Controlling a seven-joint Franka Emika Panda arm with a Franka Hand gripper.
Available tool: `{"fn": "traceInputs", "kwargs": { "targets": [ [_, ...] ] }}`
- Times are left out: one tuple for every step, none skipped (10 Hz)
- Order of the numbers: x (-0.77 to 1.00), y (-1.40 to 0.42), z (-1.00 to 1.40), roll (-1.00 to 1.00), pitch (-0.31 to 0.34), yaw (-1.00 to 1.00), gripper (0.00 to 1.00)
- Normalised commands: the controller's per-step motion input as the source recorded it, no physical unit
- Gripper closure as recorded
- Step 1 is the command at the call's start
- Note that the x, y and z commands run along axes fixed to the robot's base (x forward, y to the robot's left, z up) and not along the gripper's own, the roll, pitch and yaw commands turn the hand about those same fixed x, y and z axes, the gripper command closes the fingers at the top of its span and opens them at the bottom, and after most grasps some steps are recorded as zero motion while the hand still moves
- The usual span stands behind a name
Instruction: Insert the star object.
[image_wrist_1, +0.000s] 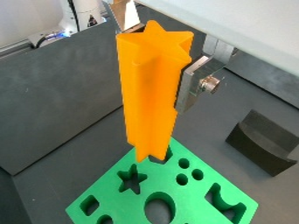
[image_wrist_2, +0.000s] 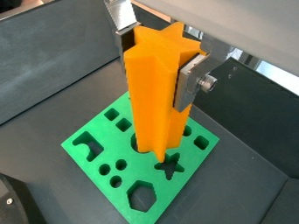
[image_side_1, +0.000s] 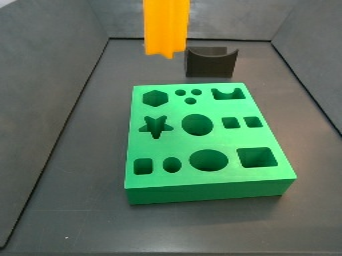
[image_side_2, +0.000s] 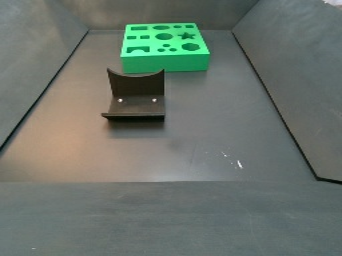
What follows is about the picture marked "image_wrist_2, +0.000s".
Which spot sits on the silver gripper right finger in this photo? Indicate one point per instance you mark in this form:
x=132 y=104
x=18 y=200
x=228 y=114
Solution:
x=193 y=77

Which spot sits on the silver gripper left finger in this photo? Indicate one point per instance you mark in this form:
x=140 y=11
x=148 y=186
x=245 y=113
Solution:
x=122 y=22

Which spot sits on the orange star-shaped block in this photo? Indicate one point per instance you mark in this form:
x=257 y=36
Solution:
x=152 y=63

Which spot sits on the green shape-sorting board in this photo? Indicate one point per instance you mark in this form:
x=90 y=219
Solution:
x=138 y=185

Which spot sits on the black device at corner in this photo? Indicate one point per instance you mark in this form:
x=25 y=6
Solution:
x=17 y=206

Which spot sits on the dark grey enclosure panels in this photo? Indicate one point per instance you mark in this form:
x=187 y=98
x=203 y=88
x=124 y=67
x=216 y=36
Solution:
x=60 y=41

